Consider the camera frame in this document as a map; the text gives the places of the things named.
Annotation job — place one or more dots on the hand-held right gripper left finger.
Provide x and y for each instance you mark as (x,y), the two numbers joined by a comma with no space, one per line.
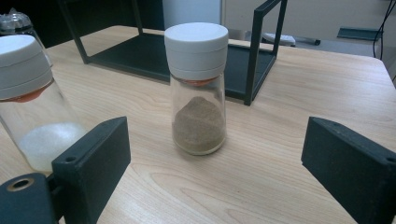
(90,168)

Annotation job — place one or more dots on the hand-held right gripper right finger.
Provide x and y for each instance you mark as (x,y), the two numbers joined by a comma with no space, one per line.
(351,174)

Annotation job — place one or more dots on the brown spice jar white lid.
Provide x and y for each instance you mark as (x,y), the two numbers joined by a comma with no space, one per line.
(199,124)

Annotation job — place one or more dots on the white powder jar white lid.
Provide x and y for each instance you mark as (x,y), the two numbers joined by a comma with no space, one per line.
(25,68)

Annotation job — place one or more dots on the black metal rack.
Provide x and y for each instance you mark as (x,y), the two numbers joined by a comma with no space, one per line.
(140,53)

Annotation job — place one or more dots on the black pen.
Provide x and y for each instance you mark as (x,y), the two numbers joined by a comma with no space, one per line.
(316,41)

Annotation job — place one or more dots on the dark flat tray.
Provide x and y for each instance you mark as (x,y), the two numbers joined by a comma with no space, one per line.
(358,33)

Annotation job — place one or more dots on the white flat object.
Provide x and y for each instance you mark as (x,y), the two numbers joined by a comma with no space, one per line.
(280,39)

